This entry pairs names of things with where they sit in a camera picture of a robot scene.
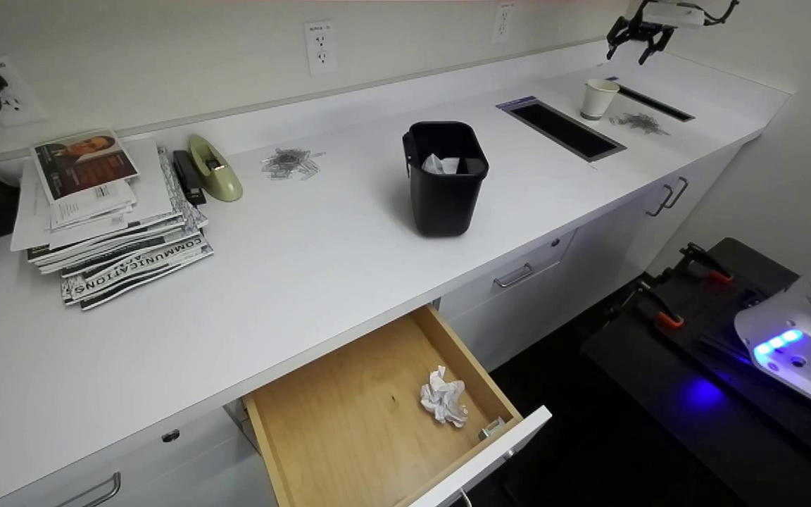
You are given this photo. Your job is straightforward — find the closed drawer handle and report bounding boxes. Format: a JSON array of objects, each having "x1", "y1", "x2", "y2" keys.
[{"x1": 493, "y1": 262, "x2": 536, "y2": 289}]

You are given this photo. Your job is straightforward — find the near counter trash slot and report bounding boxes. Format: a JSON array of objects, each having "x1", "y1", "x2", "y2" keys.
[{"x1": 501, "y1": 95, "x2": 622, "y2": 161}]

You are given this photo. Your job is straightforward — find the red handled clamp right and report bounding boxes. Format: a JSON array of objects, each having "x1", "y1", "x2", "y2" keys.
[{"x1": 681, "y1": 243, "x2": 736, "y2": 286}]

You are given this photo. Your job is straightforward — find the pile of metal paper clips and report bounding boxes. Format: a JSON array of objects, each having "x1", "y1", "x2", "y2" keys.
[{"x1": 611, "y1": 112, "x2": 669, "y2": 134}]

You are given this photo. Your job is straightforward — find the crumpled paper in bin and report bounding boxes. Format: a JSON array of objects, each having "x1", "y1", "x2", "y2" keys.
[{"x1": 424, "y1": 151, "x2": 460, "y2": 174}]

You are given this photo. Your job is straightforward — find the left cabinet door handle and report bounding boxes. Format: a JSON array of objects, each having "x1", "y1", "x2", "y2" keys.
[{"x1": 646, "y1": 183, "x2": 673, "y2": 217}]

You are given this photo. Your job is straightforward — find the black optical breadboard table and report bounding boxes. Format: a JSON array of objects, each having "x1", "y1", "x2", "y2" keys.
[{"x1": 587, "y1": 240, "x2": 811, "y2": 507}]

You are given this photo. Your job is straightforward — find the white paper cup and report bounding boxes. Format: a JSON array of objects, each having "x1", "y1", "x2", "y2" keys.
[{"x1": 580, "y1": 78, "x2": 621, "y2": 121}]

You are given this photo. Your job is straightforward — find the black landfill trash bin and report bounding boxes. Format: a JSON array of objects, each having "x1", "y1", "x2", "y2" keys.
[{"x1": 404, "y1": 121, "x2": 491, "y2": 237}]

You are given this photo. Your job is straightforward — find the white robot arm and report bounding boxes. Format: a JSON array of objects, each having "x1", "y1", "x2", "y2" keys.
[{"x1": 605, "y1": 0, "x2": 740, "y2": 64}]

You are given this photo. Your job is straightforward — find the right cabinet door handle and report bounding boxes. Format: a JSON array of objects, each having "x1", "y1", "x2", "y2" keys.
[{"x1": 664, "y1": 178, "x2": 690, "y2": 209}]

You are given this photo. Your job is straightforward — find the middle wall power outlet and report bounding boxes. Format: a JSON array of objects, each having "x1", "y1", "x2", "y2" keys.
[{"x1": 304, "y1": 21, "x2": 339, "y2": 72}]

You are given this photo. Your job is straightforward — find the right wall power outlet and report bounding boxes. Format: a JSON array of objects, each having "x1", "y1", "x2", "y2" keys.
[{"x1": 493, "y1": 2, "x2": 516, "y2": 43}]

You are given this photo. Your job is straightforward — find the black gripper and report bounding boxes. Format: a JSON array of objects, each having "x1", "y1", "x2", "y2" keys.
[{"x1": 605, "y1": 14, "x2": 673, "y2": 64}]

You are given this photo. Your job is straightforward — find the cabinet door handle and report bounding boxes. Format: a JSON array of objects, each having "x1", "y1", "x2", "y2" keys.
[
  {"x1": 664, "y1": 178, "x2": 690, "y2": 209},
  {"x1": 646, "y1": 183, "x2": 673, "y2": 217}
]

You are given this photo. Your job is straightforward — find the black stapler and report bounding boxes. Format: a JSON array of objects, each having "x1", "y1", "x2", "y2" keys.
[{"x1": 171, "y1": 148, "x2": 205, "y2": 206}]

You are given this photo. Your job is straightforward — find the crumpled paper in drawer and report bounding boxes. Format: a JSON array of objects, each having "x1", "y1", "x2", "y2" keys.
[{"x1": 419, "y1": 366, "x2": 469, "y2": 428}]

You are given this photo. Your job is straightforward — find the stack of magazines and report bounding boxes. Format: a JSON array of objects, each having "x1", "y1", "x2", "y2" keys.
[{"x1": 11, "y1": 131, "x2": 215, "y2": 310}]

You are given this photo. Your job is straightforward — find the red handled clamp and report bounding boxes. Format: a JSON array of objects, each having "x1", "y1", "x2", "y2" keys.
[
  {"x1": 636, "y1": 278, "x2": 685, "y2": 330},
  {"x1": 681, "y1": 243, "x2": 736, "y2": 286}
]

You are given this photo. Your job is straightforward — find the red handled clamp left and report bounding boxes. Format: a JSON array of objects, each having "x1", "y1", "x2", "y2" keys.
[{"x1": 636, "y1": 278, "x2": 685, "y2": 330}]

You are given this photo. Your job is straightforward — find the open wooden drawer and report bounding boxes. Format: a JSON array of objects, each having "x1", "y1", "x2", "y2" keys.
[{"x1": 246, "y1": 307, "x2": 552, "y2": 507}]

